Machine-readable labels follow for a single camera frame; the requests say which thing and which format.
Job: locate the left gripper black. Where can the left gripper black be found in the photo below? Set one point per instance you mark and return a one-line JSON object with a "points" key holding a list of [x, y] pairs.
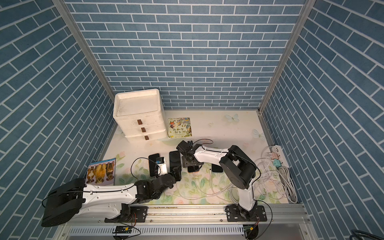
{"points": [[178, 176]]}

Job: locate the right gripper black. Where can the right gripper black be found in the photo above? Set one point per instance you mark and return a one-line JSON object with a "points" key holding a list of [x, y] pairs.
{"points": [[185, 163]]}

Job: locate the phone green case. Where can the phone green case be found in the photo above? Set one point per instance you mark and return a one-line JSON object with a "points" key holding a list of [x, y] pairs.
{"points": [[216, 169], [175, 162]]}

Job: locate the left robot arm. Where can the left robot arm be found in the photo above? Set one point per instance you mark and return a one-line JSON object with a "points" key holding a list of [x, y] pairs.
{"points": [[78, 200]]}

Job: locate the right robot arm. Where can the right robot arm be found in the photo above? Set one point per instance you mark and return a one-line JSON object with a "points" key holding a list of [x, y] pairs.
{"points": [[239, 168]]}

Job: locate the green picture book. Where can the green picture book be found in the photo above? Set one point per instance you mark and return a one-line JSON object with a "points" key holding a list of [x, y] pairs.
{"points": [[179, 128]]}

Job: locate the white three-drawer cabinet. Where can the white three-drawer cabinet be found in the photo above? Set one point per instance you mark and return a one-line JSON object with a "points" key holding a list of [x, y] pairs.
{"points": [[140, 115]]}

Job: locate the blue picture book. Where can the blue picture book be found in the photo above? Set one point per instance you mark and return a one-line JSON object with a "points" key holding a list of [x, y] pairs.
{"points": [[102, 173]]}

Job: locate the white power strip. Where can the white power strip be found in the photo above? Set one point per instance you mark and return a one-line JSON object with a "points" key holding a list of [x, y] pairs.
{"points": [[278, 157]]}

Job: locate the aluminium mounting rail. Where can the aluminium mounting rail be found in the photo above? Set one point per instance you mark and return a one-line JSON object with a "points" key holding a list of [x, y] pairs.
{"points": [[273, 222]]}

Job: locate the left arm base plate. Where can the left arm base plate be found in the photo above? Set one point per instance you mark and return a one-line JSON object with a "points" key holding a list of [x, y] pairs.
{"points": [[129, 214]]}

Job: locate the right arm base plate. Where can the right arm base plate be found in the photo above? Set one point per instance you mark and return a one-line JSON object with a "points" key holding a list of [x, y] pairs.
{"points": [[246, 213]]}

